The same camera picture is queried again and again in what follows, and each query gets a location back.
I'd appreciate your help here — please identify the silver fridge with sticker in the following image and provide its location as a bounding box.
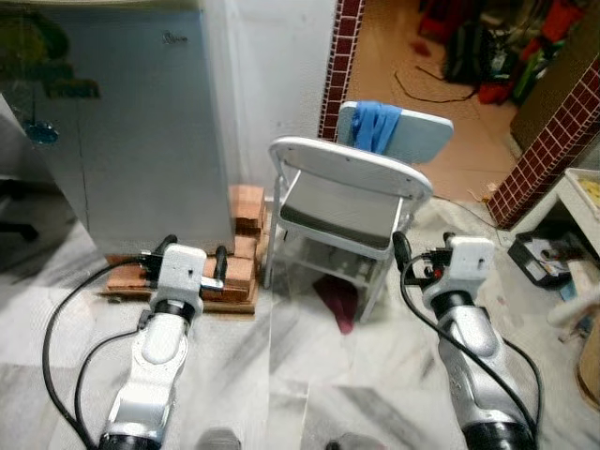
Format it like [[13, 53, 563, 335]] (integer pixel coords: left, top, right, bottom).
[[0, 0, 237, 259]]

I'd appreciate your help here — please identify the red brick stack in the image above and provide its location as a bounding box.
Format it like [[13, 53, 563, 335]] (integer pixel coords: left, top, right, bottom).
[[98, 184, 271, 315]]

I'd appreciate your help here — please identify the white folding chair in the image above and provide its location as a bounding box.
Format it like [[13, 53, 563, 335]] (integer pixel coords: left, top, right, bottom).
[[264, 136, 435, 322]]

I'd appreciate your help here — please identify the dark red cloth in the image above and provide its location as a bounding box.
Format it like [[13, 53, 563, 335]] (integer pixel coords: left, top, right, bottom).
[[312, 274, 361, 336]]

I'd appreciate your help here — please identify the white chair with cloth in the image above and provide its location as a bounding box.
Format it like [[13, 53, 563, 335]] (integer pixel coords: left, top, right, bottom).
[[335, 100, 456, 168]]

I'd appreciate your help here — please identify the black tray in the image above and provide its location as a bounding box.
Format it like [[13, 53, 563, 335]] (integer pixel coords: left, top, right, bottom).
[[507, 230, 590, 289]]

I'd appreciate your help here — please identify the blue cloth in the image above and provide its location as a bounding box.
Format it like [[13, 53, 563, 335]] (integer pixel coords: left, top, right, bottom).
[[350, 99, 404, 157]]

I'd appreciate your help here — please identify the white table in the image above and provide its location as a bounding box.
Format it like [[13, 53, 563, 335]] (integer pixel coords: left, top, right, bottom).
[[542, 167, 600, 247]]

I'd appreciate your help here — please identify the grey left robot leg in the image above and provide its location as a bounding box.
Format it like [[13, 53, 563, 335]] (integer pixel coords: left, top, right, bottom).
[[197, 428, 243, 450]]

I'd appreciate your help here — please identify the grey robot leg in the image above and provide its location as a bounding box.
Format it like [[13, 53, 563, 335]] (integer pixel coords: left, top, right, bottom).
[[197, 428, 243, 450], [323, 433, 381, 450]]

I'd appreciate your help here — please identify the grey right robot leg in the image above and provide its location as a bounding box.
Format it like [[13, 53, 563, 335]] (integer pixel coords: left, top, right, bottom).
[[323, 433, 381, 450]]

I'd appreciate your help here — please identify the red tiled pillar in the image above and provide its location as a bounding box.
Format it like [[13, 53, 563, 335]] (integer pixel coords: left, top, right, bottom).
[[317, 0, 367, 143]]

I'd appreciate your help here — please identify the pile of bags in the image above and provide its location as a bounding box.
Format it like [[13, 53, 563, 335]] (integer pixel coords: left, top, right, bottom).
[[415, 0, 590, 106]]

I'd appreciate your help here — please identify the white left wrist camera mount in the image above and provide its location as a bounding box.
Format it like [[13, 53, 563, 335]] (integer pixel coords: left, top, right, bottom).
[[155, 245, 209, 306]]

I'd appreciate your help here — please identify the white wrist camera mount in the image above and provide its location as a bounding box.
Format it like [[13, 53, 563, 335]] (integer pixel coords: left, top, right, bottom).
[[447, 235, 498, 296], [155, 245, 209, 306]]

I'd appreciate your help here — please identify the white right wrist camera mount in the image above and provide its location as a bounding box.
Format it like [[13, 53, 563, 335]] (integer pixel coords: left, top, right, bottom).
[[447, 235, 498, 296]]

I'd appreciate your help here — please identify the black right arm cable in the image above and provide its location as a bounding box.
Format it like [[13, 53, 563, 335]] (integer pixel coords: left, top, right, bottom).
[[398, 267, 545, 437]]

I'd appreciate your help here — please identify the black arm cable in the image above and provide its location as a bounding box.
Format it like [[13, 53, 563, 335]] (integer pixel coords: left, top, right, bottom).
[[40, 258, 156, 450], [398, 267, 545, 437]]

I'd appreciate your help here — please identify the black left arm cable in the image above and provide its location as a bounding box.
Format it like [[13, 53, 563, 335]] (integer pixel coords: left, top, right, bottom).
[[40, 258, 156, 450]]

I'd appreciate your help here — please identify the thin black floor cable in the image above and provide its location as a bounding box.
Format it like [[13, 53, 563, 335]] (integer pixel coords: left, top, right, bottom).
[[392, 67, 481, 106]]

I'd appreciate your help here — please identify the red tiled low wall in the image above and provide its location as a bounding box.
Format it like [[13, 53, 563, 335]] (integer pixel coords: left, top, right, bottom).
[[486, 58, 600, 232]]

